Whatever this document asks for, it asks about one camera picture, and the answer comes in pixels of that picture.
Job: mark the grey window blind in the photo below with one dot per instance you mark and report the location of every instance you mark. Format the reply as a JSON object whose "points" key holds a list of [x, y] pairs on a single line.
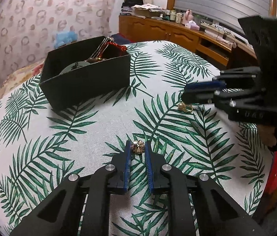
{"points": [[222, 0]]}

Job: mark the pale green jade bangle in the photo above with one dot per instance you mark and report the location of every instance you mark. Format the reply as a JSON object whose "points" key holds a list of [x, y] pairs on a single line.
{"points": [[74, 66]]}

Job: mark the floral bed blanket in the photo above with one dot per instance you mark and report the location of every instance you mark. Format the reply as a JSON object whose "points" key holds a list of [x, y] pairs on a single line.
{"points": [[20, 76]]}

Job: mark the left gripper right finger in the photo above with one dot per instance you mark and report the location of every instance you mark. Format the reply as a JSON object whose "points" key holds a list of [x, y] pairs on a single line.
{"points": [[197, 205]]}

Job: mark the gold flower earring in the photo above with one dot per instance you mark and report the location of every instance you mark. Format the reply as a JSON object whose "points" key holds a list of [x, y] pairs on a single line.
{"points": [[138, 147]]}

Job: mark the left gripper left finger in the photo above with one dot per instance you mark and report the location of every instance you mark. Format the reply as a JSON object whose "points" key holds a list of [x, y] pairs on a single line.
{"points": [[80, 205]]}

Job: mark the wooden sideboard cabinet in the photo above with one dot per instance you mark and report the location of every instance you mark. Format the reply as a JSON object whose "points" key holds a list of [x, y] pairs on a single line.
{"points": [[220, 54]]}

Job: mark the leaf print tablecloth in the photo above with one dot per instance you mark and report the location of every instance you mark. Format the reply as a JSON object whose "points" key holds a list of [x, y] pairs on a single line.
{"points": [[39, 147]]}

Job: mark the patterned pink curtain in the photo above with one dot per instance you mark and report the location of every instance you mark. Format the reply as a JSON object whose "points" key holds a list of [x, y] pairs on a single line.
{"points": [[28, 28]]}

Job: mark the black open jewelry box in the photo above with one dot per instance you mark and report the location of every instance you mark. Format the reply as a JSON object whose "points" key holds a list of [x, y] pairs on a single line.
{"points": [[62, 91]]}

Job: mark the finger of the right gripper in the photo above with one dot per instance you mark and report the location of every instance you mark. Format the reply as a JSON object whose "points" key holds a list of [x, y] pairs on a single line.
{"points": [[215, 83], [197, 96]]}

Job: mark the person right hand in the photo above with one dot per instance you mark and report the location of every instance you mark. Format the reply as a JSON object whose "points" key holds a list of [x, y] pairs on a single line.
{"points": [[267, 136]]}

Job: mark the stack of papers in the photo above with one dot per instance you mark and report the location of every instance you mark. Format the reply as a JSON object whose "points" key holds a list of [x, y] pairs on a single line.
{"points": [[147, 11]]}

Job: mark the pile of dark clothes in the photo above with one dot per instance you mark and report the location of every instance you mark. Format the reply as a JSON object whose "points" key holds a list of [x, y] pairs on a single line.
{"points": [[126, 8]]}

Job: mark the pink tissue box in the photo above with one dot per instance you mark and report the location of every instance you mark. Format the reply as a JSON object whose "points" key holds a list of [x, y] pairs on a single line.
{"points": [[192, 25]]}

